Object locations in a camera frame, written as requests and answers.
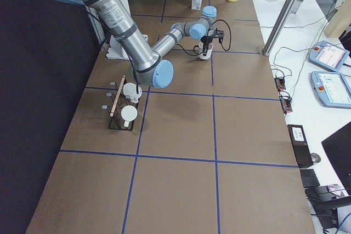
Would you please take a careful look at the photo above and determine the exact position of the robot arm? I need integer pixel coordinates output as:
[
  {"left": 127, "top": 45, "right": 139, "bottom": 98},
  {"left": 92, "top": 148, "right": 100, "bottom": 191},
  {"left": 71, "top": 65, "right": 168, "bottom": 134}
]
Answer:
[{"left": 57, "top": 0, "right": 217, "bottom": 88}]

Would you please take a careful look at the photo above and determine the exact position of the far teach pendant tablet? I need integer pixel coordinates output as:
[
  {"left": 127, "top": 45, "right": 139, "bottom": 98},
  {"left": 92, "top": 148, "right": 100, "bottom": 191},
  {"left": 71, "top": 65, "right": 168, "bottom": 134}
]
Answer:
[{"left": 308, "top": 41, "right": 349, "bottom": 72}]

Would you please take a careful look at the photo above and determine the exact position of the wooden rod on rack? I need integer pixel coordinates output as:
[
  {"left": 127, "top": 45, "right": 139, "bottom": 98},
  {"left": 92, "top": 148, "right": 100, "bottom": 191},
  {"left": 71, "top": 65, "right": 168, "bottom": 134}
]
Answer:
[{"left": 110, "top": 75, "right": 126, "bottom": 117}]

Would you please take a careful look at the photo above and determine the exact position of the teach pendant tablet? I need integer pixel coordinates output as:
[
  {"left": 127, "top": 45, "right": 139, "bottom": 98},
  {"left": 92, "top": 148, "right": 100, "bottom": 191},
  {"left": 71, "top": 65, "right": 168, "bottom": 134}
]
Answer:
[
  {"left": 310, "top": 71, "right": 350, "bottom": 109},
  {"left": 308, "top": 41, "right": 349, "bottom": 72}
]

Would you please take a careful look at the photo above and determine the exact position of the white smiley face mug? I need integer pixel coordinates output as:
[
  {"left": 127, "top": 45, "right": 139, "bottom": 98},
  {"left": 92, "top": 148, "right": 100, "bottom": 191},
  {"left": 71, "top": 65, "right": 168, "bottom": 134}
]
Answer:
[{"left": 193, "top": 42, "right": 213, "bottom": 60}]

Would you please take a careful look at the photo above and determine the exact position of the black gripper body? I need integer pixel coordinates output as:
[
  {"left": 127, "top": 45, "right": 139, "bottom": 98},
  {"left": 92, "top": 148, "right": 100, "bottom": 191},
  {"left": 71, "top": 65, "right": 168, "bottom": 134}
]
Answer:
[{"left": 201, "top": 30, "right": 216, "bottom": 44}]

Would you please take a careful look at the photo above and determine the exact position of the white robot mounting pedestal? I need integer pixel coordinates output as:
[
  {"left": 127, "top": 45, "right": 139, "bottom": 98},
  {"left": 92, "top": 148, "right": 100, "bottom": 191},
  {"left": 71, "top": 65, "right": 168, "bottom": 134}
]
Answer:
[{"left": 94, "top": 0, "right": 152, "bottom": 69}]

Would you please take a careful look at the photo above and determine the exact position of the black wire cup rack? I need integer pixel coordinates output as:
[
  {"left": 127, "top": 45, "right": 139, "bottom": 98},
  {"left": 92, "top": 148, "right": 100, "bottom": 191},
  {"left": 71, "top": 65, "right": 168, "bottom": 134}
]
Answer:
[{"left": 101, "top": 80, "right": 139, "bottom": 131}]

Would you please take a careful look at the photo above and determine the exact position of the black monitor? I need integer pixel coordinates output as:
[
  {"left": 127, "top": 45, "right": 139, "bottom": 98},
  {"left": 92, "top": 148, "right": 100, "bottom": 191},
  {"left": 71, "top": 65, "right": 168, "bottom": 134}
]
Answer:
[{"left": 322, "top": 124, "right": 351, "bottom": 194}]

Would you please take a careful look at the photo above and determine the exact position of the near teach pendant tablet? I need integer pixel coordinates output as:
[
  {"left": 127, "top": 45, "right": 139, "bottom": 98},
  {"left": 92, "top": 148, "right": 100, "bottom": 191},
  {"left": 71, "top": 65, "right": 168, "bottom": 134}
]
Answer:
[{"left": 310, "top": 71, "right": 350, "bottom": 109}]

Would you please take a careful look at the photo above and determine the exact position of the white ribbed cup on rack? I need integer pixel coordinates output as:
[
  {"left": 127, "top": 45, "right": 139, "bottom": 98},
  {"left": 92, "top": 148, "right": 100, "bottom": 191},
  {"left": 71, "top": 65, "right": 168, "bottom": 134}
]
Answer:
[{"left": 121, "top": 105, "right": 138, "bottom": 128}]

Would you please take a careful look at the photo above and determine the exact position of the aluminium frame post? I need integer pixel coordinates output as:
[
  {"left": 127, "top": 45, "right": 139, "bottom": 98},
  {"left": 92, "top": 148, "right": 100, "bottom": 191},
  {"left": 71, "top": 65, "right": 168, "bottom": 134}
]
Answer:
[{"left": 262, "top": 0, "right": 296, "bottom": 56}]

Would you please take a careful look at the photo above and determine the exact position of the black box with label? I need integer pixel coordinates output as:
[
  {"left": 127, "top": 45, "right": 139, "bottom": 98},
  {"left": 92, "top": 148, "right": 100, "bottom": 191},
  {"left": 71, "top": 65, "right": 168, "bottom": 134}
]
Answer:
[{"left": 287, "top": 124, "right": 313, "bottom": 168}]

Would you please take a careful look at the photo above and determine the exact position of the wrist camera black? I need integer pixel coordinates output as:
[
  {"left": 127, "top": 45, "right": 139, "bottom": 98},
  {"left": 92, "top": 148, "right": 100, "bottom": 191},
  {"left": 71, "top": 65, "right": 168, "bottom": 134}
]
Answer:
[{"left": 213, "top": 28, "right": 224, "bottom": 44}]

